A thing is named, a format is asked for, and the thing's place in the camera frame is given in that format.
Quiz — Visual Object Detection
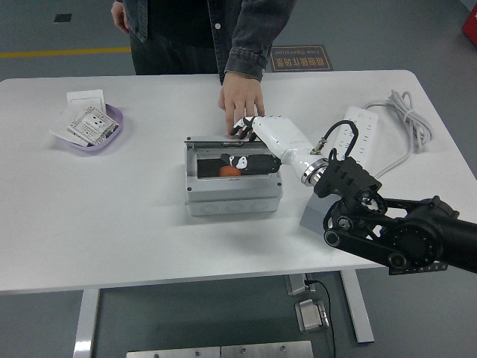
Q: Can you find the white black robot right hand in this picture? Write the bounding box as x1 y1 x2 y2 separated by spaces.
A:
220 115 323 183

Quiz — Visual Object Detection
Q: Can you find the person's right hand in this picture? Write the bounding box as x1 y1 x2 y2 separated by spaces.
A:
110 0 131 33

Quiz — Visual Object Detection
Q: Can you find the person's left hand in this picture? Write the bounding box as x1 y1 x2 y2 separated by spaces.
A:
218 70 266 139

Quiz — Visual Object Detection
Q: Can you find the grey junction box with lid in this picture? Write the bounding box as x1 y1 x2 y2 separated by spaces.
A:
183 134 283 218

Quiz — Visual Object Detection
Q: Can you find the grey cube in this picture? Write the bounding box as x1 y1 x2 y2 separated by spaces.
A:
300 193 332 236

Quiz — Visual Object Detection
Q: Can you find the grey table control box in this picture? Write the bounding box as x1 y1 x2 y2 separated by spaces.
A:
285 274 317 297

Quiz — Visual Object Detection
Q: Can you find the person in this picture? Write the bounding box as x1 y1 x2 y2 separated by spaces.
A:
110 0 298 139

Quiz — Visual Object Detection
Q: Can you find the brown floor sign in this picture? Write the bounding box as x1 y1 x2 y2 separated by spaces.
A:
266 45 332 72

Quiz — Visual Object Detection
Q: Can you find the white power strip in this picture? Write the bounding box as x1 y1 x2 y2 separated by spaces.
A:
333 105 379 165

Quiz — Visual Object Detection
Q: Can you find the white socket with printed film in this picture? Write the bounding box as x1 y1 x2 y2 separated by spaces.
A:
66 106 121 147

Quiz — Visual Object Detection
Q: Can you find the white flat packet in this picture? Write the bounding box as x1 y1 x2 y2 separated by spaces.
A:
49 105 86 147

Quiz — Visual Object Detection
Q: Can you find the purple plastic tray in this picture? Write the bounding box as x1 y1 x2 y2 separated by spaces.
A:
55 103 124 153

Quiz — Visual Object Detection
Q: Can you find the metal foot pedal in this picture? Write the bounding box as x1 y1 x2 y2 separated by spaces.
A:
294 298 331 333

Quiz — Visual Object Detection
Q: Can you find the white table leg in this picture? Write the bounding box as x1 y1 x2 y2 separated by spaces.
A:
341 268 375 344
72 287 101 358

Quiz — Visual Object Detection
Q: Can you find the black table height controller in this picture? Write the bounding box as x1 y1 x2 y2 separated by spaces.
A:
388 263 448 276

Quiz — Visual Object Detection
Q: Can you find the red object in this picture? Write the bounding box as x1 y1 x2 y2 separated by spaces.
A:
461 6 477 38

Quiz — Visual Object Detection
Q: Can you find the white wall switch plate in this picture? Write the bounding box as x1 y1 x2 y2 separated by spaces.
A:
66 89 107 113

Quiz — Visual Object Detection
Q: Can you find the white power cord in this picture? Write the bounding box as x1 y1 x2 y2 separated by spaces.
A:
363 89 436 178

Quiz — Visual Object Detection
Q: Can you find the black cable under table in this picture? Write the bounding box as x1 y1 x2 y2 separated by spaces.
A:
304 278 336 358

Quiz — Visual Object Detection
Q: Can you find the metal base plate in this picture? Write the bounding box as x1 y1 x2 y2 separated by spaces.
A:
126 346 221 358
220 340 314 358

